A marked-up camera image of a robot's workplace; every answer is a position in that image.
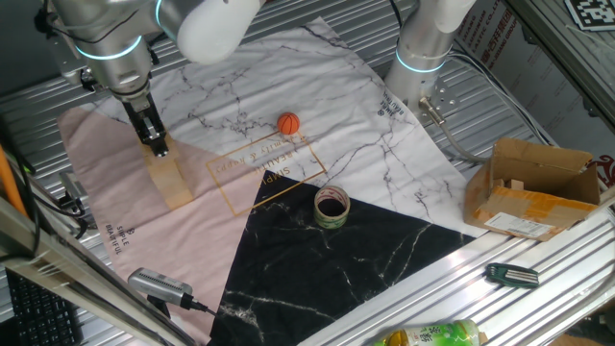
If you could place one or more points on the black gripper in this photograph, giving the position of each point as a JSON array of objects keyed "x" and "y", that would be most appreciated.
[{"x": 139, "y": 113}]

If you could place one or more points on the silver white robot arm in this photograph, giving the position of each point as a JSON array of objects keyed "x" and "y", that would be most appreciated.
[{"x": 115, "y": 67}]

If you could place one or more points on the black pole clamp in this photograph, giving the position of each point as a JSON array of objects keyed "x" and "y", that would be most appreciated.
[{"x": 86, "y": 81}]

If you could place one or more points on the small orange basketball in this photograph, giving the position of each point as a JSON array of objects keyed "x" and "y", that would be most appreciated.
[{"x": 288, "y": 123}]

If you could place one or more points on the orange pole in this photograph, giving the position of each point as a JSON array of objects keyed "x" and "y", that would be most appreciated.
[{"x": 9, "y": 182}]

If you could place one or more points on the roll of clear tape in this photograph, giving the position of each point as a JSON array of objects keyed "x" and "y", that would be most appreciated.
[{"x": 321, "y": 218}]

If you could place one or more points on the marble pink black cloth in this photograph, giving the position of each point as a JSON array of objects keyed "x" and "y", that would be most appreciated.
[{"x": 336, "y": 96}]

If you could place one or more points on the black keyboard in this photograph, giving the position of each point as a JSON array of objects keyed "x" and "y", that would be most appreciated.
[{"x": 41, "y": 314}]

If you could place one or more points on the green tea bottle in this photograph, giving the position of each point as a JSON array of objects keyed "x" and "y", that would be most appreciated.
[{"x": 432, "y": 335}]

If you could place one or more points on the small wooden block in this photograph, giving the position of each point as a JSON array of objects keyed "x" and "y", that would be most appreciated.
[
  {"x": 498, "y": 183},
  {"x": 515, "y": 184}
]

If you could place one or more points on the green hex key set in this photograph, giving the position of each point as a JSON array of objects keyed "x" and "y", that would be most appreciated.
[{"x": 509, "y": 275}]

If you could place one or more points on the cardboard sheet with red print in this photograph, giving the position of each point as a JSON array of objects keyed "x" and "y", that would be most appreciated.
[{"x": 528, "y": 72}]

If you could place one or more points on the open cardboard box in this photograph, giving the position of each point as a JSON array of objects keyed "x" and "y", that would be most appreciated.
[{"x": 538, "y": 206}]

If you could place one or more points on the black white marker board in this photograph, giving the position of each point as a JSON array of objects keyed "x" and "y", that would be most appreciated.
[{"x": 591, "y": 13}]

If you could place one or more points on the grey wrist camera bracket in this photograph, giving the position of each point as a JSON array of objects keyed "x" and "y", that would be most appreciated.
[{"x": 67, "y": 57}]

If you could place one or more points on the silver depth camera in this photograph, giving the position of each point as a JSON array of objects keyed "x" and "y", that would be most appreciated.
[{"x": 158, "y": 285}]

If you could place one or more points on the aluminium frame beam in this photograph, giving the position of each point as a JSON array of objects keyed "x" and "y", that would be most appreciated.
[
  {"x": 567, "y": 62},
  {"x": 72, "y": 276}
]

